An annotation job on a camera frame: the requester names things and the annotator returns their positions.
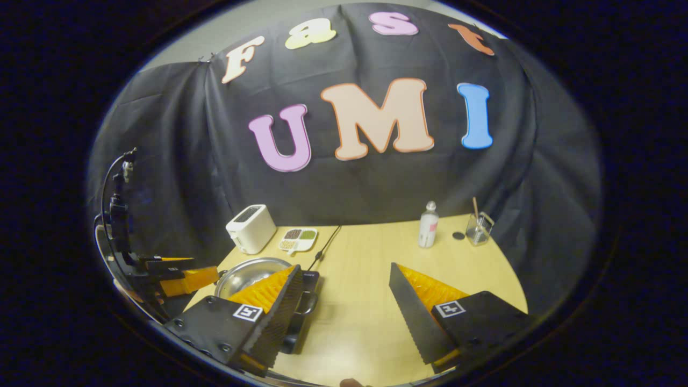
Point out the metal backdrop clip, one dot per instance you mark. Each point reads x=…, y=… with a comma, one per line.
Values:
x=204, y=59

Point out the white toaster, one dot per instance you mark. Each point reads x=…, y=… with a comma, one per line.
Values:
x=251, y=228

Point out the black induction cooktop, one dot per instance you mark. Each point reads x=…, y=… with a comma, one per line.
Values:
x=310, y=279

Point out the stainless steel pot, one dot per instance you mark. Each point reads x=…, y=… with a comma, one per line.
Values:
x=242, y=274

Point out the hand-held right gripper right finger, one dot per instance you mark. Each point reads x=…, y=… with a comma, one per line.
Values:
x=411, y=317

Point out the clear bottle with red label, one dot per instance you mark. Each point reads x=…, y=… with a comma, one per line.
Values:
x=428, y=228

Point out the clear glass holder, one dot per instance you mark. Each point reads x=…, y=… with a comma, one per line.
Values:
x=479, y=231

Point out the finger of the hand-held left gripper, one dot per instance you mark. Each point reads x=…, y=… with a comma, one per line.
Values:
x=166, y=262
x=191, y=281

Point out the black backdrop cloth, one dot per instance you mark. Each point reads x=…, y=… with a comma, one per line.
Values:
x=215, y=177

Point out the white divided dish with beans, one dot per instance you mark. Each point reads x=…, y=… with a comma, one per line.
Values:
x=298, y=240

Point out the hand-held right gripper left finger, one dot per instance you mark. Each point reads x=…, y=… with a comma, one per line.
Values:
x=282, y=322

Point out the wooden stick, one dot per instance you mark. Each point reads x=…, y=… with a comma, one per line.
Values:
x=475, y=207

